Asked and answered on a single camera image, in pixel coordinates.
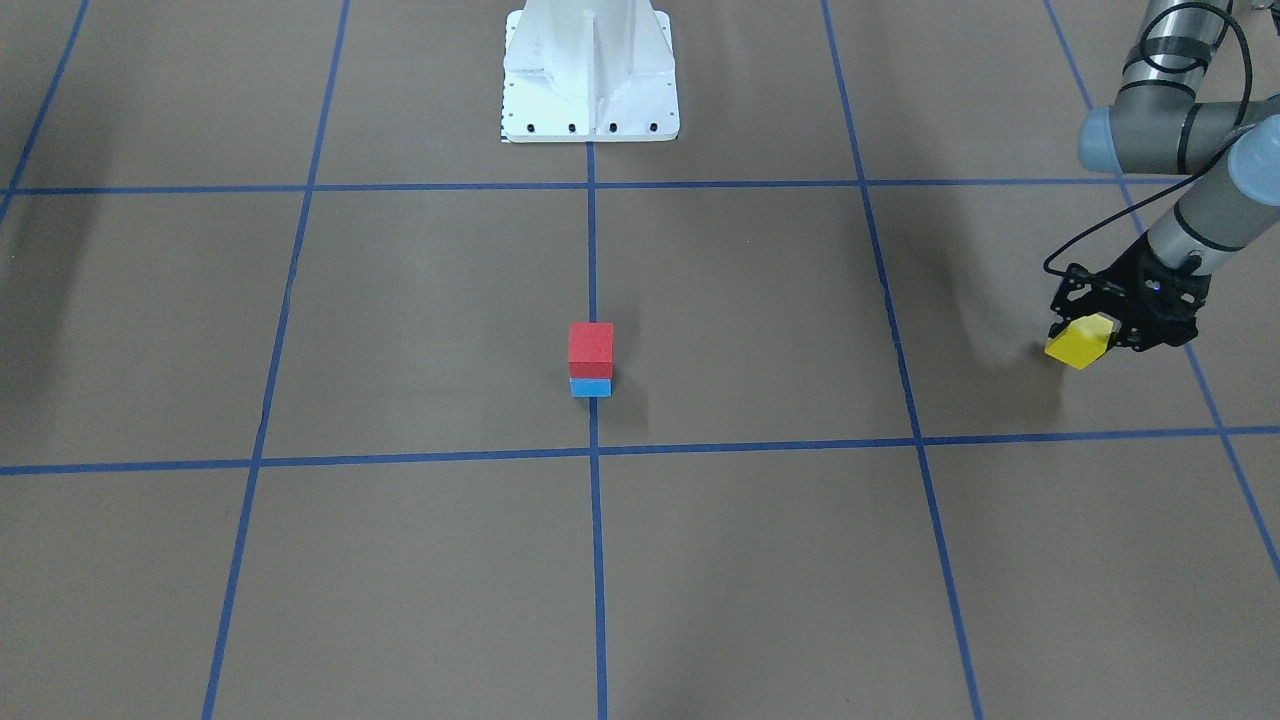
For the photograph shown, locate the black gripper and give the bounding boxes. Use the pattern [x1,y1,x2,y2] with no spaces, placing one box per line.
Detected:
[1048,234,1211,352]

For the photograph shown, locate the yellow wooden block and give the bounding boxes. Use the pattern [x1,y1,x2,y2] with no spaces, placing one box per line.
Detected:
[1044,313,1116,370]

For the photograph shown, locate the red wooden block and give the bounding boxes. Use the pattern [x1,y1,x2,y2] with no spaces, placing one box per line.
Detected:
[567,322,614,380]

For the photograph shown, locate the blue wooden block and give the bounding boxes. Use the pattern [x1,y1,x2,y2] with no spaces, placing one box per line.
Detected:
[570,377,614,398]

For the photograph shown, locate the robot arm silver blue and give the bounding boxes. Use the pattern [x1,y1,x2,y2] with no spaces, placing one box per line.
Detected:
[1043,1,1279,368]

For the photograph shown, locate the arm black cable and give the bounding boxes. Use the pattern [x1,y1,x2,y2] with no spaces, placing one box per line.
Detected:
[1043,0,1256,281]

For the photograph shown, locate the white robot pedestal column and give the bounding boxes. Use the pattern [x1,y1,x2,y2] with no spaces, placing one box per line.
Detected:
[500,1,681,143]

